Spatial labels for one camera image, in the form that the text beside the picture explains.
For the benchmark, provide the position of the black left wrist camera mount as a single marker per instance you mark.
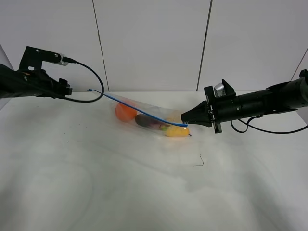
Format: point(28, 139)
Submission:
point(34, 57)

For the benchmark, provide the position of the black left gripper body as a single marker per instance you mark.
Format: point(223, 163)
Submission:
point(41, 82)

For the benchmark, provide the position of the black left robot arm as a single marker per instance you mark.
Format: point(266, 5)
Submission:
point(11, 86)

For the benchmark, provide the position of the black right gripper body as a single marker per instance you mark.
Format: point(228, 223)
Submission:
point(215, 105)

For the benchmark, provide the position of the yellow toy pear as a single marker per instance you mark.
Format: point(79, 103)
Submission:
point(177, 132)

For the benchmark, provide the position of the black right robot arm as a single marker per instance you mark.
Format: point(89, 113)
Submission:
point(280, 98)

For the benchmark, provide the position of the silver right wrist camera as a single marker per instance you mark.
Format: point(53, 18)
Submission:
point(219, 90)

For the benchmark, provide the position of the orange toy fruit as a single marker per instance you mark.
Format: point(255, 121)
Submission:
point(125, 113)

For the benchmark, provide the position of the purple toy eggplant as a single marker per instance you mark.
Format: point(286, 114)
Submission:
point(149, 122)

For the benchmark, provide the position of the clear zip bag blue seal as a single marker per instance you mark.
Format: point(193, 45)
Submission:
point(168, 116)

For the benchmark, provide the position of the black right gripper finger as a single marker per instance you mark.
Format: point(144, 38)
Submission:
point(202, 122)
point(198, 112)

